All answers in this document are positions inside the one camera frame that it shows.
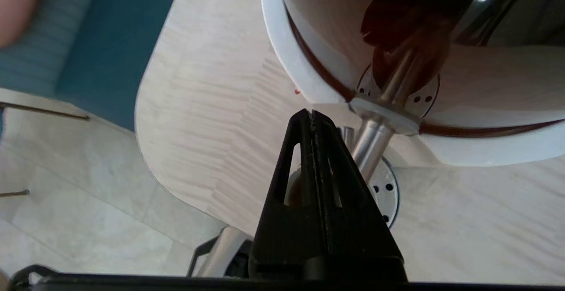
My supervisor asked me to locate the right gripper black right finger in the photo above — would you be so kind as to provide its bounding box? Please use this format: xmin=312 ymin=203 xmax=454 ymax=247
xmin=311 ymin=111 xmax=407 ymax=281

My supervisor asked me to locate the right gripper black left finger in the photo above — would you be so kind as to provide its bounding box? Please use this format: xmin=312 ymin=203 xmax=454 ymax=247
xmin=249 ymin=109 xmax=328 ymax=279

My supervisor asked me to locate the large dispenser with dark tea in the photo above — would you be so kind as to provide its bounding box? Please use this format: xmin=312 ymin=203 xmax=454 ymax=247
xmin=260 ymin=0 xmax=565 ymax=168

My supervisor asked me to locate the dark blue bench seat cushion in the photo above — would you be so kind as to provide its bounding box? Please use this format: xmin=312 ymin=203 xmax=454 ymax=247
xmin=55 ymin=0 xmax=184 ymax=132

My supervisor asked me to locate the teal ribbed bench backrest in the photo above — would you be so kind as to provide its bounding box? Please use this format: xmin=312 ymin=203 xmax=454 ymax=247
xmin=0 ymin=13 xmax=104 ymax=99

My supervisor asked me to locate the pink bolster cushion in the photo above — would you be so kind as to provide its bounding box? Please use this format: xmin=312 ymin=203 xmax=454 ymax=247
xmin=0 ymin=0 xmax=47 ymax=48

